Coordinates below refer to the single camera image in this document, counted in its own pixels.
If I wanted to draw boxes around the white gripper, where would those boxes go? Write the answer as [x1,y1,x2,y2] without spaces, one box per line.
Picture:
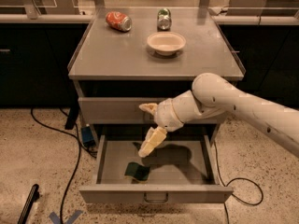
[138,98,184,158]

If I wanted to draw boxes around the green yellow sponge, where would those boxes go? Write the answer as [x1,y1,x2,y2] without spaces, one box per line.
[124,162,150,182]

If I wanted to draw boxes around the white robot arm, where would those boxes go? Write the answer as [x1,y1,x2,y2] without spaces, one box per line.
[138,73,299,158]

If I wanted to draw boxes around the open grey middle drawer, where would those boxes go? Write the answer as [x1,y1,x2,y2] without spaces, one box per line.
[79,135,233,203]

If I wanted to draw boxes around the closed grey upper drawer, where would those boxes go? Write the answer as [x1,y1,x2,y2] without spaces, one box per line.
[78,96,234,125]

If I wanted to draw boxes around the grey drawer cabinet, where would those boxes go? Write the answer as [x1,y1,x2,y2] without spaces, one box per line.
[69,7,245,141]

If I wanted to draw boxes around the dark background counter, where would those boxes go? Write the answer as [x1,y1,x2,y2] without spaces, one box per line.
[0,22,299,107]

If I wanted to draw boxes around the blue power adapter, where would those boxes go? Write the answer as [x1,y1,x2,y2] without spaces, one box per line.
[81,126,95,147]

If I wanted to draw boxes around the white bowl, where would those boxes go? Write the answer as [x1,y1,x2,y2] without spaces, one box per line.
[147,32,186,56]

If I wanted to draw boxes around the orange soda can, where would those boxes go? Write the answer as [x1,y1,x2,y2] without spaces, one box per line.
[106,11,132,32]

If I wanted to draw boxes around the blue tape cross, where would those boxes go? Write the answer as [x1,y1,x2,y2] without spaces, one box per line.
[48,208,84,224]

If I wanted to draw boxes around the black bar on floor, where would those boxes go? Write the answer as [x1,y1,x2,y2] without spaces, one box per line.
[17,184,39,224]

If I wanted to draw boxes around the black floor cable right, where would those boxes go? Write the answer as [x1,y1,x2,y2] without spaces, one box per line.
[212,140,264,224]

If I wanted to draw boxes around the black floor cable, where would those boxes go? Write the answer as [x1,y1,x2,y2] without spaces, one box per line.
[212,140,264,224]
[29,107,98,224]

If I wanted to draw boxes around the black floor cable left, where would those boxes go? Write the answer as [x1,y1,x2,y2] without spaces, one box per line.
[29,107,98,224]

